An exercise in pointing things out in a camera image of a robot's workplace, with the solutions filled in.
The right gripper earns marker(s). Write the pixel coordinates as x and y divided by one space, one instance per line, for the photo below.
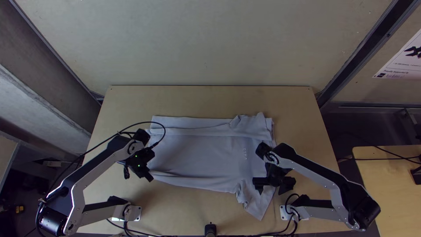
274 181

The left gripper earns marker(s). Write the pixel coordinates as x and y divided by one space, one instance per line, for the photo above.
139 168

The light grey t-shirt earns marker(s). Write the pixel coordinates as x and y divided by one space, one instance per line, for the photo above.
204 154

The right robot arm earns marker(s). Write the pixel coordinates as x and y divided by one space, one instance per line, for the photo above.
358 200

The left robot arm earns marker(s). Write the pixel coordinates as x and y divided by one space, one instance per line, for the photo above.
72 197

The pale wooden side desk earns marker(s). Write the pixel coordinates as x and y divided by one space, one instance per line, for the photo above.
388 197

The black monitor stand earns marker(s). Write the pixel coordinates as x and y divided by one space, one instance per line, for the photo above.
416 175

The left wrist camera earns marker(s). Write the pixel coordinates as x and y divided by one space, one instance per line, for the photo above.
147 153

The white printed wall poster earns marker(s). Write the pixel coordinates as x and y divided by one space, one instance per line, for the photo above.
404 62

